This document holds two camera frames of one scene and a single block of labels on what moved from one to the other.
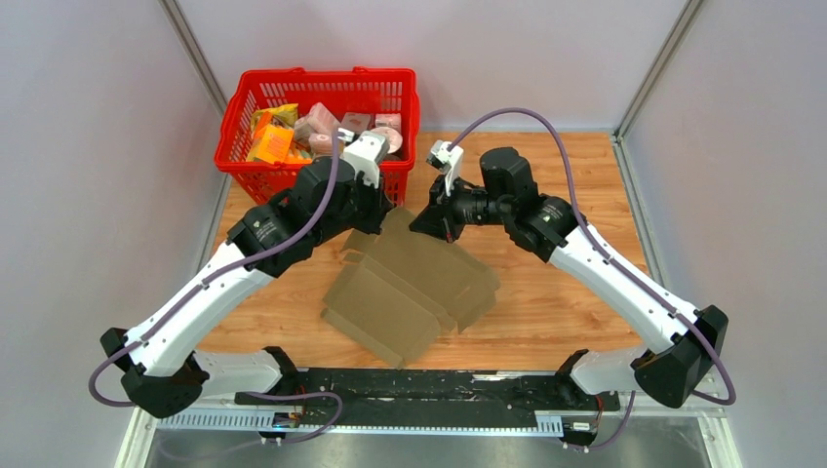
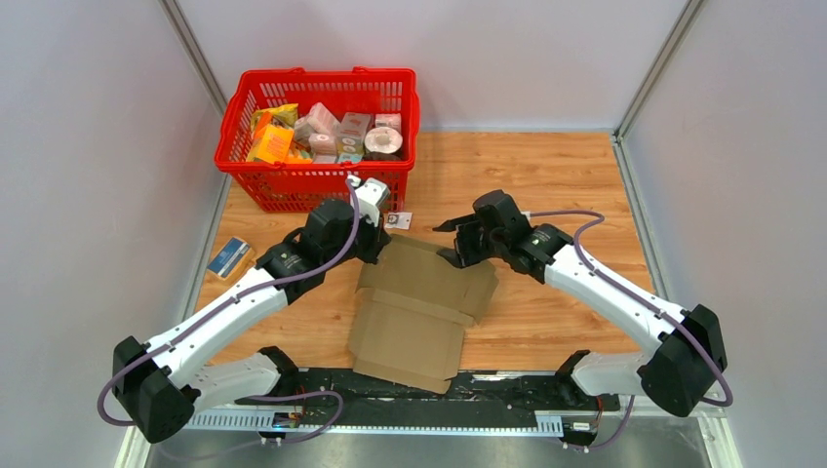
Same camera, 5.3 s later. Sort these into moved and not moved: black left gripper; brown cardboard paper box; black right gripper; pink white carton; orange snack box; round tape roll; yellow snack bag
Moved: black right gripper; brown cardboard paper box; black left gripper
Not moved: round tape roll; pink white carton; yellow snack bag; orange snack box
